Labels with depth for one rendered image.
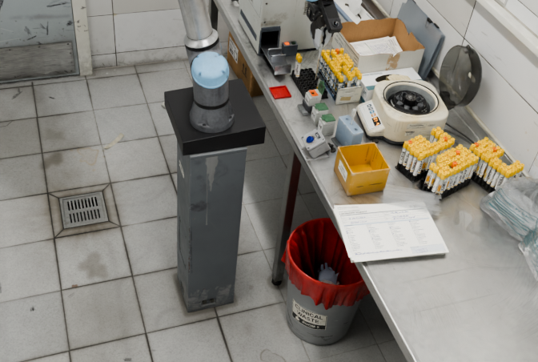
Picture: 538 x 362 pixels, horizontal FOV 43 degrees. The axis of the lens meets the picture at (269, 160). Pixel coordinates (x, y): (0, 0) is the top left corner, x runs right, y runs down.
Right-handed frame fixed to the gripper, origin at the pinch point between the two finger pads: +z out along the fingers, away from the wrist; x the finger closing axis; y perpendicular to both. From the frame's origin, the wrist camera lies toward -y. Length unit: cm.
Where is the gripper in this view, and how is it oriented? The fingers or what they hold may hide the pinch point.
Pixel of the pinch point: (320, 46)
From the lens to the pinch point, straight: 236.6
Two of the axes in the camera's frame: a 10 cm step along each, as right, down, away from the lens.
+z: -0.9, 7.4, 6.6
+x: -9.3, 1.8, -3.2
